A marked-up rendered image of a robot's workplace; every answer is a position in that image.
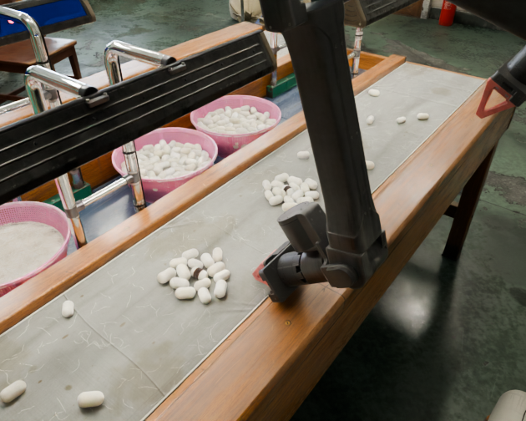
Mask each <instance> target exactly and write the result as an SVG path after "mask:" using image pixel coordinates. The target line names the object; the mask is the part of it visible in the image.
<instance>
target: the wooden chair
mask: <svg viewBox="0 0 526 421"><path fill-rule="evenodd" d="M15 2H16V0H0V5H3V4H7V3H15ZM44 39H45V43H46V46H47V49H48V54H49V57H50V61H51V64H52V66H53V65H54V64H56V63H58V62H60V61H62V60H64V59H65V58H67V57H68V59H69V62H70V65H71V68H72V70H73V75H68V74H63V75H65V76H67V77H70V78H72V79H76V80H78V79H81V78H82V75H81V72H80V68H79V64H78V58H77V54H76V51H75V47H74V45H76V44H77V41H76V40H72V39H63V38H48V37H44ZM33 65H37V64H36V58H35V55H34V51H33V46H32V44H31V41H30V39H28V40H24V41H22V42H18V43H12V44H9V45H6V46H2V47H0V71H4V72H11V73H18V74H25V71H26V70H27V68H29V67H31V66H33ZM24 90H26V89H25V85H23V86H21V87H19V88H17V89H14V90H13V91H12V92H10V93H8V94H0V104H2V103H4V102H5V101H7V100H12V101H19V100H21V99H26V98H27V97H22V96H16V95H18V94H20V93H22V92H23V91H24Z"/></svg>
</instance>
